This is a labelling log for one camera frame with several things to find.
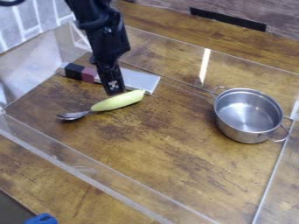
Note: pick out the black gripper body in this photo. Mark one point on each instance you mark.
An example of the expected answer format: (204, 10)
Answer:
(108, 41)

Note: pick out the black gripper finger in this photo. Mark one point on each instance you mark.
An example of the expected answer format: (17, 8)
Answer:
(111, 77)

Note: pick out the spoon with yellow handle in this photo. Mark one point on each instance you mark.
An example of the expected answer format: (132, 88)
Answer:
(111, 103)

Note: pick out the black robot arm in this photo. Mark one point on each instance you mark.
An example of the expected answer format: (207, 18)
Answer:
(88, 10)

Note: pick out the silver metal pot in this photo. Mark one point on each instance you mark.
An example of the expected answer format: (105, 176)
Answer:
(248, 115)

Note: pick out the blue object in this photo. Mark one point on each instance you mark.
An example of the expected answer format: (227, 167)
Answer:
(43, 218)

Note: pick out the clear acrylic triangular bracket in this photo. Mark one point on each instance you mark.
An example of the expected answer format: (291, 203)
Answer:
(79, 38)

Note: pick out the black wall strip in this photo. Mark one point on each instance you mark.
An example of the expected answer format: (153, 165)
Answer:
(228, 19)

